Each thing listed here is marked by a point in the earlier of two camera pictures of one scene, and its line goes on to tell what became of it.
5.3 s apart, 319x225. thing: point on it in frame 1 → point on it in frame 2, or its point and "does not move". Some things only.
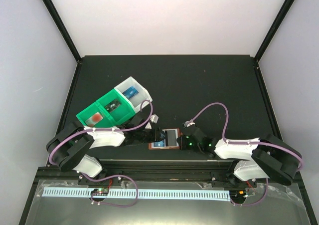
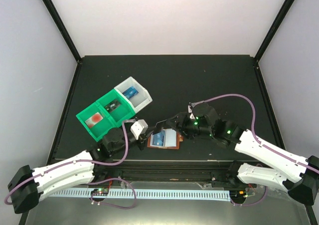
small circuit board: (101, 191) does not move
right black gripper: (181, 142) → (181, 122)
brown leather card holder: (168, 140) does not move
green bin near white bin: (116, 108) does not move
